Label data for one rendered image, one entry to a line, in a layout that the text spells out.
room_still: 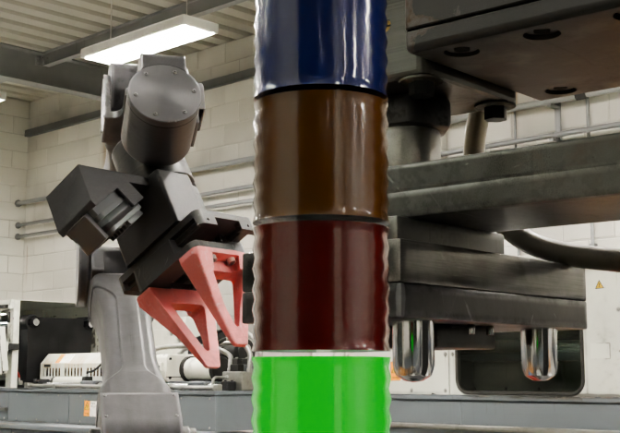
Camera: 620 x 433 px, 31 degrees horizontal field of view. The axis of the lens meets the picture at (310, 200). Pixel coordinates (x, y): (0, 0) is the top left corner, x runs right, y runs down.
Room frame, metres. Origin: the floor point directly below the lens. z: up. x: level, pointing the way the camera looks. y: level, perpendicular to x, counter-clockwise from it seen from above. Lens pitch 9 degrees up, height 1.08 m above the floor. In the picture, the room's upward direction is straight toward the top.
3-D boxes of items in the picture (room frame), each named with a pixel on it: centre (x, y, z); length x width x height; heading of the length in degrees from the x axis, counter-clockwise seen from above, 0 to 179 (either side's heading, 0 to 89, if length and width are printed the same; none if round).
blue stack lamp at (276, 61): (0.31, 0.00, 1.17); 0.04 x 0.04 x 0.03
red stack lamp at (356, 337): (0.31, 0.00, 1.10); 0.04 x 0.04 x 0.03
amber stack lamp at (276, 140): (0.31, 0.00, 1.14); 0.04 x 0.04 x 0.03
